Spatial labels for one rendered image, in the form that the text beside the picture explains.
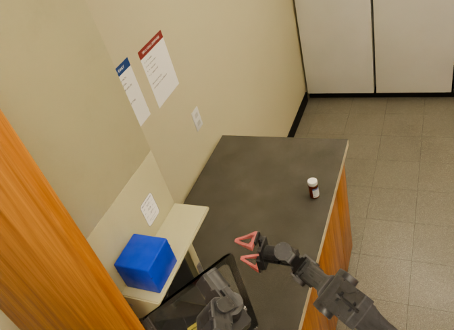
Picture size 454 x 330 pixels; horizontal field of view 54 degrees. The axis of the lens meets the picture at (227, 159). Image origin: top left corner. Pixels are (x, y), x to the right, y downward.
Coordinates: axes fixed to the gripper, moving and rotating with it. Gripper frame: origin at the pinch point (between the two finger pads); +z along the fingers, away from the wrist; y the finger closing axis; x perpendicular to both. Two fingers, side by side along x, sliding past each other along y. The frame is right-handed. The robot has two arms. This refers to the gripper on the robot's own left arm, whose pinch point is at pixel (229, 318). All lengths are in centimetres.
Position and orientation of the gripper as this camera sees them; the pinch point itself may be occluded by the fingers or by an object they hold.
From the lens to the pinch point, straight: 133.6
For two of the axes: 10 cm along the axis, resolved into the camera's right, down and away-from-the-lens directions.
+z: -0.2, 5.0, 8.6
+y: 6.2, 6.9, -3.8
